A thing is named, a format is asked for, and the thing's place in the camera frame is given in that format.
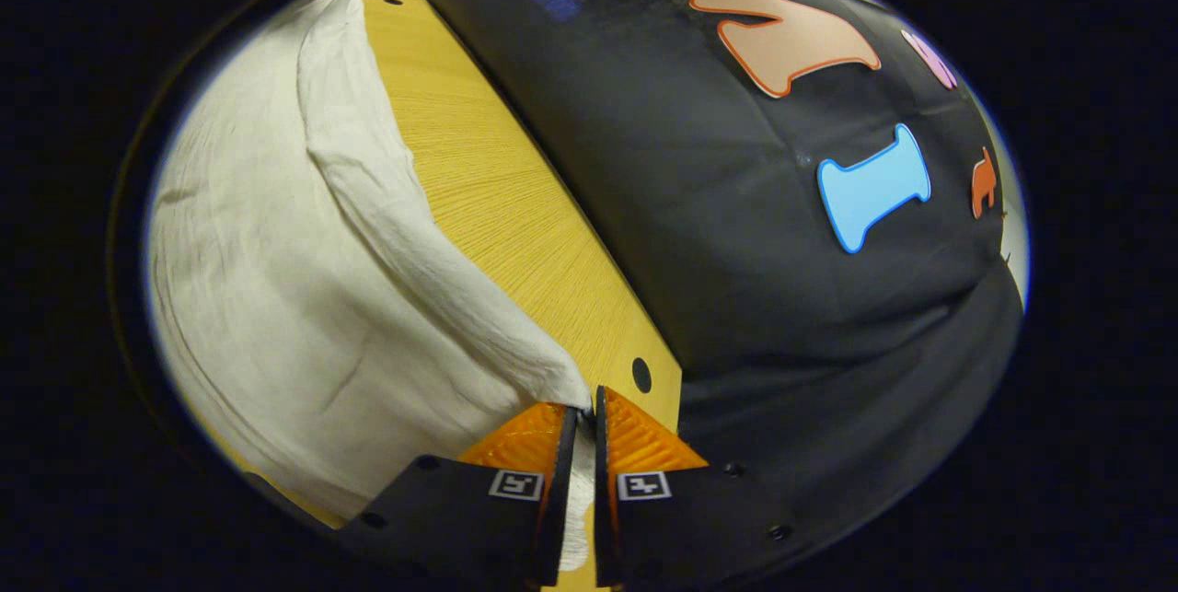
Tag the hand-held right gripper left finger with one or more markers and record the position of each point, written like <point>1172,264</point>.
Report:
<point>561,500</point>

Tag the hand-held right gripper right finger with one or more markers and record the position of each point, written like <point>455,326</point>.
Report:
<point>603,500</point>

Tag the white jeans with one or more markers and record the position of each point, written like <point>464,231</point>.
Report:
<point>276,297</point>

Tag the black backdrop cloth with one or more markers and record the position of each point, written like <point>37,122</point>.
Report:
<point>736,233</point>

